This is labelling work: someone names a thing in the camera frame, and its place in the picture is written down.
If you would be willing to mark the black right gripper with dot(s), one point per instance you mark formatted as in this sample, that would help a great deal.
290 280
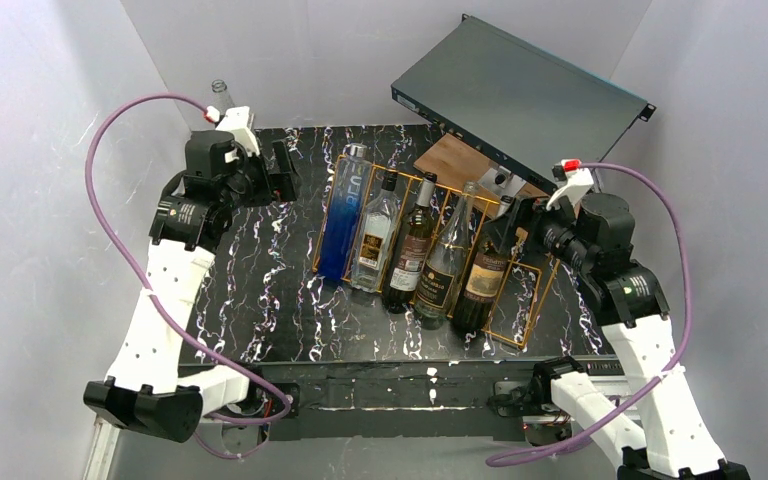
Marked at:
509 221

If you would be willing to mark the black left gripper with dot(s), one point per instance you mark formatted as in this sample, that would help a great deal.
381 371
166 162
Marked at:
279 172

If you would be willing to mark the clear tall bottle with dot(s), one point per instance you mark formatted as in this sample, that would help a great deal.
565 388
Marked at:
223 100

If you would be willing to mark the dark green wine bottle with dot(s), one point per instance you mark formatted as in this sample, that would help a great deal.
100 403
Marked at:
483 280

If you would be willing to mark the blue tall glass bottle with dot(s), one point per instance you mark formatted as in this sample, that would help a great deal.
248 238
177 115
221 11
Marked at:
350 178

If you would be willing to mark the clear labelled wine bottle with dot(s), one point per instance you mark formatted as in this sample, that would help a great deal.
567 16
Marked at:
445 263

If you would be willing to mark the clear square liquor bottle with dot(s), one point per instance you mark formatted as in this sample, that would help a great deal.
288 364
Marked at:
376 229

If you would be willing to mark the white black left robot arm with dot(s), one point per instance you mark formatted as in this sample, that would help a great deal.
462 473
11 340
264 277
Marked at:
163 382

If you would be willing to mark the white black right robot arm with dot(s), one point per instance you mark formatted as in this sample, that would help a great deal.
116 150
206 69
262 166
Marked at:
658 432

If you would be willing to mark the wooden board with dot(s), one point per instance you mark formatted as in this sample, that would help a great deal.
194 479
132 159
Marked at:
455 162

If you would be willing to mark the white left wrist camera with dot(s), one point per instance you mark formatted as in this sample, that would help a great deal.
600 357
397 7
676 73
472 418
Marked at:
239 122

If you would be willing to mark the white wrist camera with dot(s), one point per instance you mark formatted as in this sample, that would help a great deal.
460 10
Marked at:
574 182
239 122

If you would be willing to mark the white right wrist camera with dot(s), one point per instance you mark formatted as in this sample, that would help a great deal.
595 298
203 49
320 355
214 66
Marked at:
574 182

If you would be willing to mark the grey metal bracket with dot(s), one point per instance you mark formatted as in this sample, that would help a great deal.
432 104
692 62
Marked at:
496 182

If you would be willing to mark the grey rack-mount network switch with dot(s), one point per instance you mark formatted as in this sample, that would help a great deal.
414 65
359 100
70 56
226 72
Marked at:
519 105

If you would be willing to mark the gold wire wine rack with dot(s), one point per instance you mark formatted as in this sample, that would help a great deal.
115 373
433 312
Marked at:
519 277

